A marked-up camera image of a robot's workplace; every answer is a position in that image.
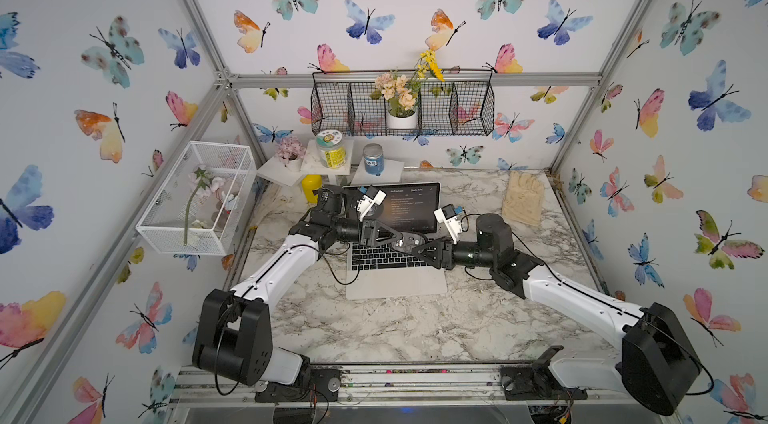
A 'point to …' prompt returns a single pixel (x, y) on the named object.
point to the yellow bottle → (311, 182)
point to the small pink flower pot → (291, 151)
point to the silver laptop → (394, 270)
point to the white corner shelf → (274, 171)
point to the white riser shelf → (392, 173)
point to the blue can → (374, 158)
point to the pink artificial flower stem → (200, 179)
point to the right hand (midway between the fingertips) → (419, 248)
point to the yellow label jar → (331, 149)
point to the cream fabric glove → (523, 199)
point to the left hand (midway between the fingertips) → (400, 236)
